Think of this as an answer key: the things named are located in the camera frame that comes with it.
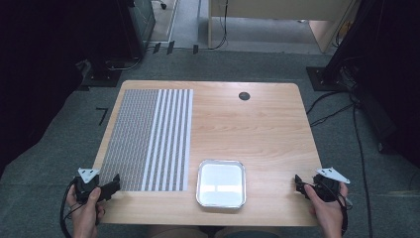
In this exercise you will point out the black stand with floor base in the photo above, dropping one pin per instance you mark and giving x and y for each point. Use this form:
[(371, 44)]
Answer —
[(100, 74)]

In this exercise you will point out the grey white striped placemat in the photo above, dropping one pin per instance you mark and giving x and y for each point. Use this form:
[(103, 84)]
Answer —
[(148, 140)]

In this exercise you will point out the light wooden desk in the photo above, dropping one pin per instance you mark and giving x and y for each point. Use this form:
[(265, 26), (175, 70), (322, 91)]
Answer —
[(280, 8)]

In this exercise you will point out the black tape strip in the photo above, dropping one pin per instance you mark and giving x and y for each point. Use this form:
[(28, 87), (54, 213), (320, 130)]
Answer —
[(157, 47), (195, 49), (170, 47)]

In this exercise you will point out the black tape corner mark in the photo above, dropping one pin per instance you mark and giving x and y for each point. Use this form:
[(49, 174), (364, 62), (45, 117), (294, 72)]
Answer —
[(103, 114)]

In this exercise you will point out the dark glass cabinet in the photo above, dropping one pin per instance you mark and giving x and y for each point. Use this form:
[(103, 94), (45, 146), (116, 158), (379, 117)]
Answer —
[(142, 20)]

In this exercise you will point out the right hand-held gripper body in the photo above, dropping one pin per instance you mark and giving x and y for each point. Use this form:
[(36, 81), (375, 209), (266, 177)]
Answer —
[(327, 188)]

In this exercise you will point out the person's leg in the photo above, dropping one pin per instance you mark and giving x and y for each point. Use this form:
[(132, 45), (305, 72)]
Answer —
[(247, 232), (176, 232)]

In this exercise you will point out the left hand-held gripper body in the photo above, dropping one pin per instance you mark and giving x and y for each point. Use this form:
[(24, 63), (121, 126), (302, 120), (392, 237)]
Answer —
[(85, 186)]

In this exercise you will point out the person's right hand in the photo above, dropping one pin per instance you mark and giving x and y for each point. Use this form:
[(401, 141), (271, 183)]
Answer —
[(327, 211)]

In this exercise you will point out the person's left hand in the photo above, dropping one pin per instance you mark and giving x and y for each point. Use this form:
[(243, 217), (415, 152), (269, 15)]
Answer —
[(84, 214)]

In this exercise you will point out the black stand with base plate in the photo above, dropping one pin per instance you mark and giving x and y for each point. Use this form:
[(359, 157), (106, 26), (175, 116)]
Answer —
[(325, 79)]

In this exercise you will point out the person's right leg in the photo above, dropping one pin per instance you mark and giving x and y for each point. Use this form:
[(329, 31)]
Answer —
[(247, 232)]

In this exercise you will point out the person's left leg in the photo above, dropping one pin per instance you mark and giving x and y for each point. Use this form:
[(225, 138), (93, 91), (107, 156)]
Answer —
[(176, 232)]

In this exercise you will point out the square silver metal tray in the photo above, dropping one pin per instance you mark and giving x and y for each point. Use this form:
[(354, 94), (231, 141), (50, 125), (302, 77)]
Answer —
[(221, 183)]

